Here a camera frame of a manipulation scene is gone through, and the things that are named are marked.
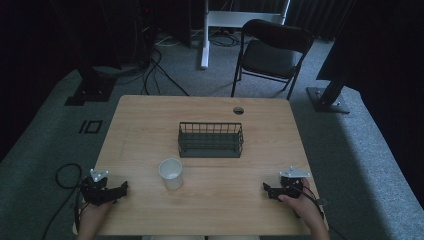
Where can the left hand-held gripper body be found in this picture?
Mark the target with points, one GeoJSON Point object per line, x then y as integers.
{"type": "Point", "coordinates": [96, 193]}

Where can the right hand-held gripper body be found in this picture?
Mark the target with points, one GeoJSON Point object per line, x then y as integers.
{"type": "Point", "coordinates": [290, 183]}

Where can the white cup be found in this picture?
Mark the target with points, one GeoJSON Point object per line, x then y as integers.
{"type": "Point", "coordinates": [171, 175]}

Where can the person's left hand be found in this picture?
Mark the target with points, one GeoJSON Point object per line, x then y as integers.
{"type": "Point", "coordinates": [95, 213]}

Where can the person's right hand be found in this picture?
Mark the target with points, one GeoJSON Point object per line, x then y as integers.
{"type": "Point", "coordinates": [301, 206]}

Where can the black metal stand base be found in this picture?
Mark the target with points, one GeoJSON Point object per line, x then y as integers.
{"type": "Point", "coordinates": [90, 90]}
{"type": "Point", "coordinates": [328, 100]}

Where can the black folding chair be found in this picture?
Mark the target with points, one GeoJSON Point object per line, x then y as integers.
{"type": "Point", "coordinates": [268, 58]}

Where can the dark curtain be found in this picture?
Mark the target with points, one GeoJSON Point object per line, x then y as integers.
{"type": "Point", "coordinates": [320, 16]}

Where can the white desk frame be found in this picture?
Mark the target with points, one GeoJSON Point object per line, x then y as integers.
{"type": "Point", "coordinates": [205, 40]}

